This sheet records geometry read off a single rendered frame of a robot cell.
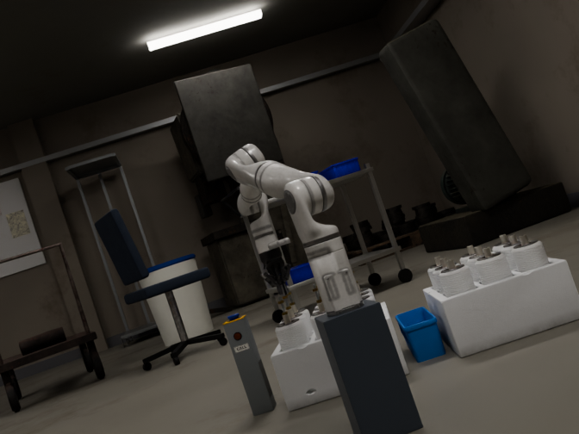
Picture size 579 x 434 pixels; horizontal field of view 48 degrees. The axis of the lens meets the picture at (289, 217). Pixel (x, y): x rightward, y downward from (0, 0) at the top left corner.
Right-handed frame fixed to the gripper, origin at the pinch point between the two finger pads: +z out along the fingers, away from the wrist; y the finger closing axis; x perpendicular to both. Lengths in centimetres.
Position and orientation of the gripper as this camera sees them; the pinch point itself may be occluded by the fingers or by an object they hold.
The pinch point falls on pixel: (283, 289)
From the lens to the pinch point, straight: 222.6
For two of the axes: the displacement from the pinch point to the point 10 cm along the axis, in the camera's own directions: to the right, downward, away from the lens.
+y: -7.0, 2.1, -6.8
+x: 6.4, -2.5, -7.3
